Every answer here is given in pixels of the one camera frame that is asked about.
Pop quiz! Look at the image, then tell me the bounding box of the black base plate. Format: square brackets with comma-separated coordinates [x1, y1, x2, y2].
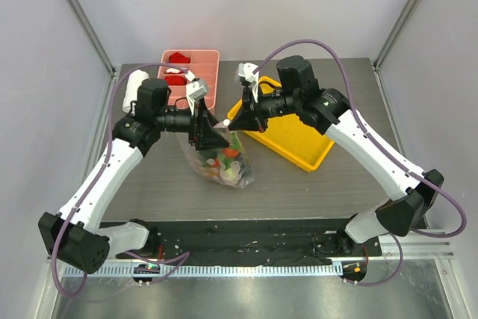
[111, 217, 382, 260]

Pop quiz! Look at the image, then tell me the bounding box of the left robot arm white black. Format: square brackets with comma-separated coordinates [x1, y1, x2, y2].
[38, 78, 229, 274]

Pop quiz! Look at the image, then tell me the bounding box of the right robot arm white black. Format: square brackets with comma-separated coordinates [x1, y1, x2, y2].
[229, 55, 444, 255]

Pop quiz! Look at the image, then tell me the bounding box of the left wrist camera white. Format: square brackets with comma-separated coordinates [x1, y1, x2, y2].
[185, 70, 209, 114]

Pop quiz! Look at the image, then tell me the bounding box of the white red fake food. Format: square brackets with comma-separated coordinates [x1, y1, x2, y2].
[165, 68, 188, 74]

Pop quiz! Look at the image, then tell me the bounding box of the white slotted cable duct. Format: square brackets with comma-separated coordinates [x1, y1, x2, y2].
[63, 263, 343, 279]

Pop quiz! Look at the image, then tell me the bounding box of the red fake food lower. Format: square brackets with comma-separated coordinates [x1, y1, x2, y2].
[164, 75, 187, 87]

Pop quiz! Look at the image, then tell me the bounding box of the pink divided organizer tray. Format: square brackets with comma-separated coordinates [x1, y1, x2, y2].
[157, 49, 220, 114]

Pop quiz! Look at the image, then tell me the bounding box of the clear zip top bag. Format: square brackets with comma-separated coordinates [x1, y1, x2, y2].
[176, 120, 254, 188]

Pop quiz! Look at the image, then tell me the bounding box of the rolled white towel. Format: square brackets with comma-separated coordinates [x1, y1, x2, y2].
[122, 69, 149, 114]

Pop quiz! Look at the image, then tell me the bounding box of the fake carrot orange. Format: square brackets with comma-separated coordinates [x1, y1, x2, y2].
[223, 147, 241, 158]

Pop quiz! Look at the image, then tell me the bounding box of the red fake food top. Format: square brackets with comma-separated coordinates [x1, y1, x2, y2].
[168, 52, 190, 64]

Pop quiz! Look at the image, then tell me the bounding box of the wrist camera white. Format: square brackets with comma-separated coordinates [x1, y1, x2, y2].
[235, 63, 259, 103]
[185, 70, 209, 114]

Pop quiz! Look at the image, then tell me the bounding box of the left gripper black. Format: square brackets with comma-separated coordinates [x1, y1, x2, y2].
[156, 97, 229, 151]

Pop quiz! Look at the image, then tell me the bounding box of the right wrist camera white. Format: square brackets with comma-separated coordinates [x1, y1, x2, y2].
[235, 63, 259, 103]

